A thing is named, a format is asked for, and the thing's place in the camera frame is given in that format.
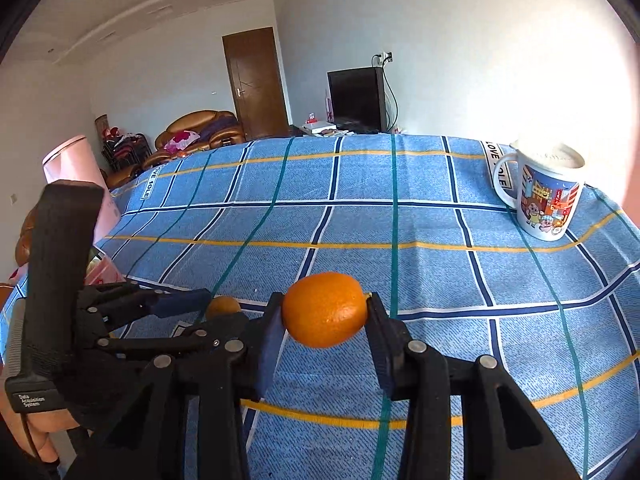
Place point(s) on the left hand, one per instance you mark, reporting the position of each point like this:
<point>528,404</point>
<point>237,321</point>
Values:
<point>40,426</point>

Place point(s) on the white cartoon mug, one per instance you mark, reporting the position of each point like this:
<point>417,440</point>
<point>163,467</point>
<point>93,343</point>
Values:
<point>548,181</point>

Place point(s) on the brown leather armchair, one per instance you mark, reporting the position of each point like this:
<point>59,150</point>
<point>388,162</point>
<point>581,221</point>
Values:
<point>24,243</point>

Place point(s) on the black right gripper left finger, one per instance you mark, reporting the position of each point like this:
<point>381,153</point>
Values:
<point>195,405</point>

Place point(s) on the pink floral cushion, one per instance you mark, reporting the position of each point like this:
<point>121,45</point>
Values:
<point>180,140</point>

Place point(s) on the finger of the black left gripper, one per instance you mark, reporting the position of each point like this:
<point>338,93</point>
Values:
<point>122,303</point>
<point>204,336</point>

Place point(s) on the pink metal tin box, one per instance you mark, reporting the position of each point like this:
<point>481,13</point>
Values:
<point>101,269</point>

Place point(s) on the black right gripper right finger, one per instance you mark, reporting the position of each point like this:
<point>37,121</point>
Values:
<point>504,436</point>

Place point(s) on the brown wooden door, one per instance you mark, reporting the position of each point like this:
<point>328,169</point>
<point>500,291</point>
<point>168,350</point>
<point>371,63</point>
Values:
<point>256,83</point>

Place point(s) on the large orange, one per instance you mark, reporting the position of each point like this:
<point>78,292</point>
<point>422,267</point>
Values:
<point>324,310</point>

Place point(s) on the brown leather sofa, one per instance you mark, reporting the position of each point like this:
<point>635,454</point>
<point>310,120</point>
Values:
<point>129,154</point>

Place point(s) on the green brown kiwi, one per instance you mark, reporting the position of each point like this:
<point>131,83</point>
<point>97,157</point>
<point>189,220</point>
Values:
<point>222,305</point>

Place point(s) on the black television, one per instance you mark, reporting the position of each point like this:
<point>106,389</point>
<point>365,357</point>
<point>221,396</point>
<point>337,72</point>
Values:
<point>358,99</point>

